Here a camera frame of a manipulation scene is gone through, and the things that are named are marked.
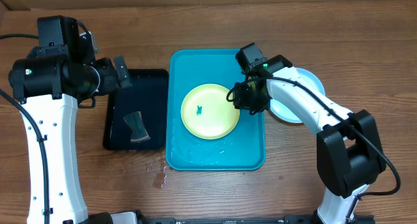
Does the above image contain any light blue plate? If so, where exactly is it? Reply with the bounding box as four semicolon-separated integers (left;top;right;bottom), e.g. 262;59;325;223
270;68;325;124

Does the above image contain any yellow-green plate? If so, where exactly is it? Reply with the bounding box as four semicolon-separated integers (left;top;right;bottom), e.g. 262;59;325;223
180;84;240;140

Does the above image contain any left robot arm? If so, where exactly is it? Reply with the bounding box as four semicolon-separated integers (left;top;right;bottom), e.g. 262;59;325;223
9;16;138;224

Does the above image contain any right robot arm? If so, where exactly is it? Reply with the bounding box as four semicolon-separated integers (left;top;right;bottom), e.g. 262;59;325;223
227;43;386;223

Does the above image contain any black plastic tray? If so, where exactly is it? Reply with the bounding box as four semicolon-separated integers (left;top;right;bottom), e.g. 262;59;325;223
103;69;169;150

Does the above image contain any teal plastic tray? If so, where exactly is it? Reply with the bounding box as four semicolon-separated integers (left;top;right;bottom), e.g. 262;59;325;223
165;49;266;171

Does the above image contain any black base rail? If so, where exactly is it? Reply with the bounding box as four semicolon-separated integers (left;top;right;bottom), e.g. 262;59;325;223
87;210;376;224

